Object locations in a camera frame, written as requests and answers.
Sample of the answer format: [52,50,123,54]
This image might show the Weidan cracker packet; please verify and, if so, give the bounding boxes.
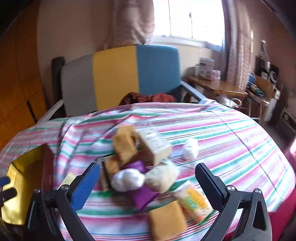
[173,181,214,224]

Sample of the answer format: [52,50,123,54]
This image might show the sandwich biscuit packet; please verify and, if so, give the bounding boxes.
[95,155,120,192]

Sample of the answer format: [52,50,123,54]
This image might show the yellow sponge cake block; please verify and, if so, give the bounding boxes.
[149,200,187,240]

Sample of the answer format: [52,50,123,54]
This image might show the purple snack packet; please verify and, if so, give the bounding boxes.
[121,160,159,211]

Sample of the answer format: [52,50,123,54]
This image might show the white plastic ball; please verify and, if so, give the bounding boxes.
[183,138,199,159]

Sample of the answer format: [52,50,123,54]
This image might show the cream knitted sock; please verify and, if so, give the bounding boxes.
[144,159,180,193]

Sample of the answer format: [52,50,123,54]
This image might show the beige cardboard box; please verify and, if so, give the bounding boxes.
[137,128,172,166]

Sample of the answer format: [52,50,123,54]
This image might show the gold tin box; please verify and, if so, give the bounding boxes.
[1,144,54,225]

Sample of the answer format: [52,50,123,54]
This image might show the wooden wardrobe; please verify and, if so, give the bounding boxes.
[1,1,47,148]

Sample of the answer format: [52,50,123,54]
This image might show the striped pink green bedspread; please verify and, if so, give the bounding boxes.
[1,99,295,240]

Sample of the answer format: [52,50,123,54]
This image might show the grey yellow blue headboard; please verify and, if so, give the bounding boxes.
[61,45,181,116]

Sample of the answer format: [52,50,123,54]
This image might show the cluttered metal rack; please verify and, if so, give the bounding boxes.
[246,40,280,124]

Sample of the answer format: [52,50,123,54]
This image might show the dark red cloth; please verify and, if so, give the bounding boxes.
[119,92,177,106]

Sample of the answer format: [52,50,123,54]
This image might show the wooden side table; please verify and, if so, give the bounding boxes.
[186,75,247,98]

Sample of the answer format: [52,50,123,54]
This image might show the white product box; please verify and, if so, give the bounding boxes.
[199,57,214,80]

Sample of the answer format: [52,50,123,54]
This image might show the pink striped curtain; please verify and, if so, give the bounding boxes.
[104,0,154,50]

